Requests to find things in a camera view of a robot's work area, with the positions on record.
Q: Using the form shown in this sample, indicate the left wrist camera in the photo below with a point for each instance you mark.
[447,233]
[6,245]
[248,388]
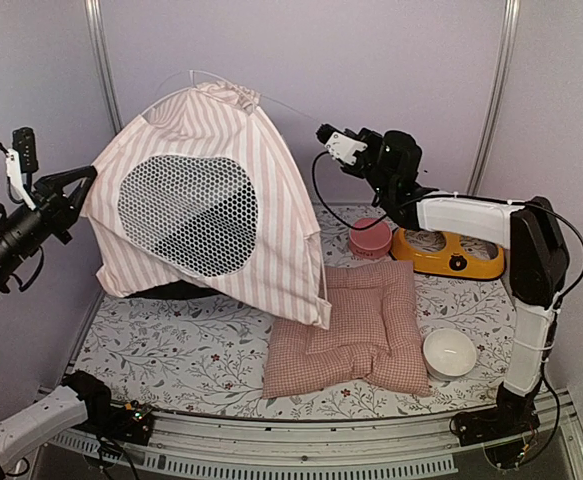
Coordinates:
[21,165]

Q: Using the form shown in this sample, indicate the yellow double bowl stand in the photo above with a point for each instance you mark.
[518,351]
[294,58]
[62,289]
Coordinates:
[448,255]

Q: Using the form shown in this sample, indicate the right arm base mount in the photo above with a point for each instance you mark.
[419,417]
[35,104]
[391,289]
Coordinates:
[495,423]

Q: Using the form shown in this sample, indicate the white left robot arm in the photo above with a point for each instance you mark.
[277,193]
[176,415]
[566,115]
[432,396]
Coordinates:
[66,405]

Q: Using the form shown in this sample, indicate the white tent pole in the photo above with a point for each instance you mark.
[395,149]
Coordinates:
[225,202]

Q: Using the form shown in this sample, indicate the right aluminium corner post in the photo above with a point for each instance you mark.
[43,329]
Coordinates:
[504,59]

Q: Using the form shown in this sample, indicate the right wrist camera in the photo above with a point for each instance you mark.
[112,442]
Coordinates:
[340,146]

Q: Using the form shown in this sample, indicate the white ceramic bowl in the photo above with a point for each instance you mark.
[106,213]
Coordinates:
[448,354]

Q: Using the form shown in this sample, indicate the pink gingham cushion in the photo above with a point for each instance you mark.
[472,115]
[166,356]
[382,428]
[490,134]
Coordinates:
[373,336]

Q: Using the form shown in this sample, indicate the pink round pet bowl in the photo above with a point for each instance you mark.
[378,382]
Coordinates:
[370,238]

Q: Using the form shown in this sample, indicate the floral tablecloth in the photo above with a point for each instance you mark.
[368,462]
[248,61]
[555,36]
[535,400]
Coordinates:
[207,356]

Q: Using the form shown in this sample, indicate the left aluminium corner post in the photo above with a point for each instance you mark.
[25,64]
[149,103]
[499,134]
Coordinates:
[96,29]

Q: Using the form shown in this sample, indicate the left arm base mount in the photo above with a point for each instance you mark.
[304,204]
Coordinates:
[131,423]

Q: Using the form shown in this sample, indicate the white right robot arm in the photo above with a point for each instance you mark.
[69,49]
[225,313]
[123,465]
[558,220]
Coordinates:
[528,230]

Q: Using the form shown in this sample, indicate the aluminium corner post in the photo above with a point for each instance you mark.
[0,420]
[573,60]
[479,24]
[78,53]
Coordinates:
[504,59]
[96,29]

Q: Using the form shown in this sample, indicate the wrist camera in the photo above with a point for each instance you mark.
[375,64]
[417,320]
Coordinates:
[340,146]
[21,165]

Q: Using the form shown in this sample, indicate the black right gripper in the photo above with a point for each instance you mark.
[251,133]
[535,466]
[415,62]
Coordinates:
[365,135]

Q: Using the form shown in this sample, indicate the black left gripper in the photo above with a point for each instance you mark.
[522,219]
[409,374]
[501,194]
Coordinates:
[59,208]

